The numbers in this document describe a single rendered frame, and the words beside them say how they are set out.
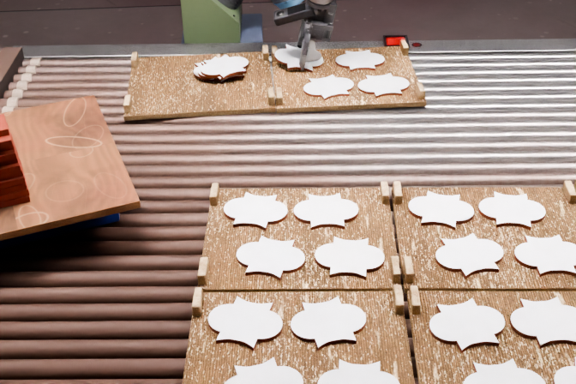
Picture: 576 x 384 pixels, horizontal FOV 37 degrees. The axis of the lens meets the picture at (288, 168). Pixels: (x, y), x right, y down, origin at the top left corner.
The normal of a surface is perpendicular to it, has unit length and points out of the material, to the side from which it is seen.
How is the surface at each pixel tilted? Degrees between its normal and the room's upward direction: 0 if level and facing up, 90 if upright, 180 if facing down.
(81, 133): 0
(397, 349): 0
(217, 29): 90
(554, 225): 0
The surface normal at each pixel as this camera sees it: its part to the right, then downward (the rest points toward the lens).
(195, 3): 0.03, 0.56
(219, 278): -0.02, -0.83
